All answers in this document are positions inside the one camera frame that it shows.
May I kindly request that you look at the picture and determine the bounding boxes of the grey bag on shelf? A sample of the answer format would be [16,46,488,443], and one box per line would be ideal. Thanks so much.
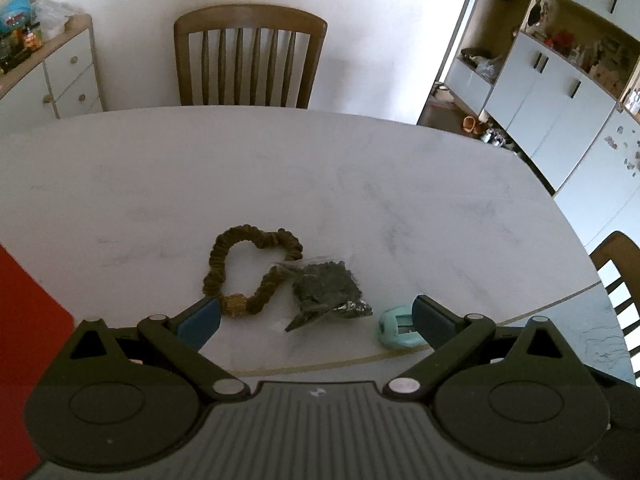
[460,47,504,81]

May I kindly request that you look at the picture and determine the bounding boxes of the red and white cardboard box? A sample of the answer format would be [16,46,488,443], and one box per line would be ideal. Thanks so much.
[0,242,76,471]

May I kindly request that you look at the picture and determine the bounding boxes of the grey shoes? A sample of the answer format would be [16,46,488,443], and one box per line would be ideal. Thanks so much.
[480,127,519,151]

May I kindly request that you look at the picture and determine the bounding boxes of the white sideboard with wooden top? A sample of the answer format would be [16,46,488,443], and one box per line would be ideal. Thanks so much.
[0,14,106,121]

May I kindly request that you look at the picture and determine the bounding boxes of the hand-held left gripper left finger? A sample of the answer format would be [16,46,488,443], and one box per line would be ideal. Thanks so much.
[70,296,252,404]

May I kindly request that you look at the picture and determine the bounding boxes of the clear plastic bag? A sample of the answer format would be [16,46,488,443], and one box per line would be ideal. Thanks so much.
[31,0,76,36]

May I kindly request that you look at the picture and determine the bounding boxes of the brown fabric scrunchie band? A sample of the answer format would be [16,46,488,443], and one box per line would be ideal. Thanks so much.
[201,225,304,319]

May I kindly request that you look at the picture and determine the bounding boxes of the blue round toy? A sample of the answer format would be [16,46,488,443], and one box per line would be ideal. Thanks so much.
[0,0,34,34]

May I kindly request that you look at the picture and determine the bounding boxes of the pile of small toys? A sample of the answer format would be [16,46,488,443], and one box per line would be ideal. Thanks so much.
[0,22,47,74]

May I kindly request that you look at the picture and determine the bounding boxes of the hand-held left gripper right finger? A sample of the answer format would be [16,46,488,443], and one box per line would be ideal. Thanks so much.
[383,294,571,404]

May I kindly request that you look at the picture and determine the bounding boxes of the clear bag of dark bits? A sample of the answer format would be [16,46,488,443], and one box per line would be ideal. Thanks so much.
[272,259,374,334]

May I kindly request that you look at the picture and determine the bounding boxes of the wooden dining chair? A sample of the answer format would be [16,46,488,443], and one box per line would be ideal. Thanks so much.
[173,4,329,110]
[589,231,640,386]

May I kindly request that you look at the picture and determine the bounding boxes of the teal plastic clip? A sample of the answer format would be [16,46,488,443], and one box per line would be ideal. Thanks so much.
[376,305,426,350]

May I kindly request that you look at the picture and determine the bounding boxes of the pale blue wall cabinet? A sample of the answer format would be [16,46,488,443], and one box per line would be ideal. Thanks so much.
[442,0,640,248]

